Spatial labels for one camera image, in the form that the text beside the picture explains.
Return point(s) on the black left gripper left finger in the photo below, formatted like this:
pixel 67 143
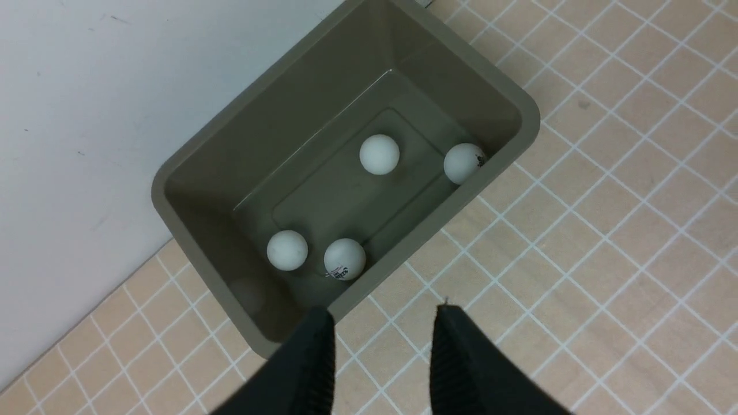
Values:
pixel 299 378

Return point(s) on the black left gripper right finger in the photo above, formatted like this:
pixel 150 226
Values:
pixel 470 375

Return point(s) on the white table-tennis ball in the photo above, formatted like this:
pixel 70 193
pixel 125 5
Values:
pixel 287 250
pixel 461 161
pixel 344 259
pixel 379 154

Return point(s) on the olive green plastic bin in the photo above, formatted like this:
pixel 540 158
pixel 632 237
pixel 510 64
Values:
pixel 284 154

